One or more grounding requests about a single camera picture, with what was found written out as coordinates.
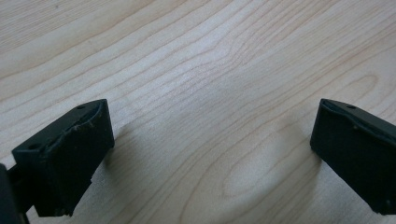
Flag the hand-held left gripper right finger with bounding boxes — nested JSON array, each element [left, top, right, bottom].
[[309, 98, 396, 216]]

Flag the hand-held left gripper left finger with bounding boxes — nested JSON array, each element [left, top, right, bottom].
[[11, 98, 116, 217]]

